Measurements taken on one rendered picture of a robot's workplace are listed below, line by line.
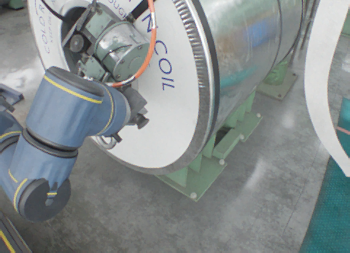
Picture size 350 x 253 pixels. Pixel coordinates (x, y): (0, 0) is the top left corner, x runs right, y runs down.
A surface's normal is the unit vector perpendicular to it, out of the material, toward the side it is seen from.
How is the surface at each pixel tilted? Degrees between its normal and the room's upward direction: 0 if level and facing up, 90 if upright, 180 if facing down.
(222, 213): 0
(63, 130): 72
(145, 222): 0
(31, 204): 86
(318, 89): 94
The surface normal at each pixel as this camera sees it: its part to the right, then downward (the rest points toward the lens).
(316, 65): -0.77, 0.45
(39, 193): 0.75, 0.36
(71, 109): 0.48, 0.32
